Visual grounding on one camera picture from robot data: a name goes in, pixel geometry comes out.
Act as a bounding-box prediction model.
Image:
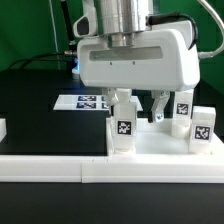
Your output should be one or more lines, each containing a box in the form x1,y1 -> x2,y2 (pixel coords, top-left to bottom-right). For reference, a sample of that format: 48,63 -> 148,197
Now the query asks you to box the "white square tabletop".
106,118 -> 224,156

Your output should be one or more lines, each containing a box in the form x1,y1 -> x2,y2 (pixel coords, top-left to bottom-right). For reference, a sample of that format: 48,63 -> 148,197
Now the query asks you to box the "thin white cable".
48,0 -> 62,71

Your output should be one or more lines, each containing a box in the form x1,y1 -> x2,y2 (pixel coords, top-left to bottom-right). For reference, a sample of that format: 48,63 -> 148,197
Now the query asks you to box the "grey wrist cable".
196,0 -> 224,60

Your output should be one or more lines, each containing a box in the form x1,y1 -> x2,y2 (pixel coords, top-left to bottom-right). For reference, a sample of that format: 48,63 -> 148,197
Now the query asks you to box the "white sheet with markers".
53,94 -> 144,112

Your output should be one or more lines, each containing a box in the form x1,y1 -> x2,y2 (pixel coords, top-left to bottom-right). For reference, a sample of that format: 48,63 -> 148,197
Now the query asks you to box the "black cable with connector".
7,50 -> 79,70

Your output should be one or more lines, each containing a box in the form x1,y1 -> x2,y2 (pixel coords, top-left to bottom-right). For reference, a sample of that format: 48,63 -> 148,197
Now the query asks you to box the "black upright cable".
60,0 -> 78,53

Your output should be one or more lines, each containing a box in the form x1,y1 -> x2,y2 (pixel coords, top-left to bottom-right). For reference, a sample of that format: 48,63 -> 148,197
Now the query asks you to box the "white front fence bar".
0,155 -> 224,183

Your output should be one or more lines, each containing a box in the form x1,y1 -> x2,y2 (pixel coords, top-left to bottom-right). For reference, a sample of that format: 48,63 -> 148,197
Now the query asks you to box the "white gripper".
78,29 -> 200,123

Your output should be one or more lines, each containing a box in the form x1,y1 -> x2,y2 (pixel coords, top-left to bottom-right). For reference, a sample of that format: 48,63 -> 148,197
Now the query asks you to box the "white fence bar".
0,155 -> 224,183
0,118 -> 7,143

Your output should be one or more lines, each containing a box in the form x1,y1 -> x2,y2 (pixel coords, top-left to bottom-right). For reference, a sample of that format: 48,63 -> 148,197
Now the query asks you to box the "white left fence bar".
0,118 -> 7,143

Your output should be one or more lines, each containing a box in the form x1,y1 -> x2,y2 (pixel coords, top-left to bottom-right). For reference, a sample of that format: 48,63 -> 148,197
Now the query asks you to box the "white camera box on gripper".
73,0 -> 98,38

